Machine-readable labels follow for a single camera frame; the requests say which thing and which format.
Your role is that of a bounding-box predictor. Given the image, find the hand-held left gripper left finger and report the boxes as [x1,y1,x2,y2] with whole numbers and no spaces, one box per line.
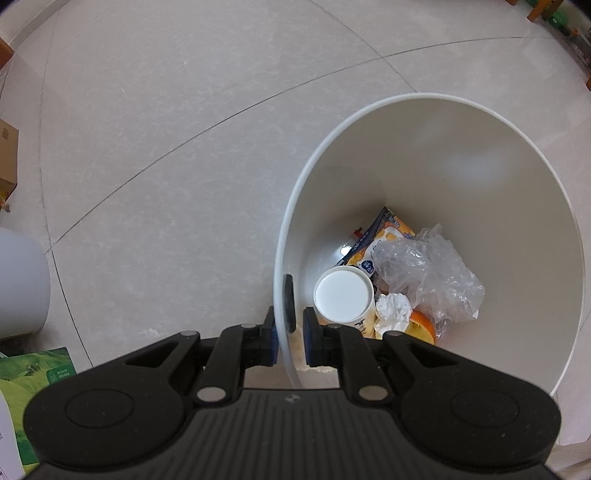
[124,305,280,407]

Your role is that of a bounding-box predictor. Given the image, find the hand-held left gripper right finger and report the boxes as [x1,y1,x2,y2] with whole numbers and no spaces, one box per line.
[302,308,458,402]

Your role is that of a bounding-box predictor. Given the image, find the white paper cup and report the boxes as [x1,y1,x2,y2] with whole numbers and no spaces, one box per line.
[313,265,377,340]

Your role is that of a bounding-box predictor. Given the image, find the white tissue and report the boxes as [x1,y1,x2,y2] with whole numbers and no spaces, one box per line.
[374,292,413,340]

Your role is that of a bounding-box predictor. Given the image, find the orange snack packet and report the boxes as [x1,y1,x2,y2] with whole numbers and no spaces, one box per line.
[344,206,416,278]

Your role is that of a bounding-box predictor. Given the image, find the orange half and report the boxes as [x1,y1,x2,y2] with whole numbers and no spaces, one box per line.
[402,309,437,347]

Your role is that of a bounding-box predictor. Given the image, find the clear plastic bag with label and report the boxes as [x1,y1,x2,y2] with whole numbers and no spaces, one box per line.
[372,224,485,340]

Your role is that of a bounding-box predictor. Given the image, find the white trash bin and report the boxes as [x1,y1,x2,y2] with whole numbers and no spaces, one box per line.
[272,92,580,398]

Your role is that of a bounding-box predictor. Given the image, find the black oval bin clip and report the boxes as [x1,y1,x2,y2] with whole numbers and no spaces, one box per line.
[281,274,297,333]

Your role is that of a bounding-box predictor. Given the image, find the green printed box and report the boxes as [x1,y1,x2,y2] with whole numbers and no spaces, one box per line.
[0,346,77,476]

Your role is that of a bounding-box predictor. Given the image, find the white round container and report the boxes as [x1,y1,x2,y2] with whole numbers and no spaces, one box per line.
[0,226,51,340]

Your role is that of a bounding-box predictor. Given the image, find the white printed paper sheet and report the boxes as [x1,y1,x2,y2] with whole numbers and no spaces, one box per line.
[0,392,25,480]

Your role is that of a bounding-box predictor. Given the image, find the brown cardboard box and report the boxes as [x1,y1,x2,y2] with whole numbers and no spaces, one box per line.
[0,119,20,197]

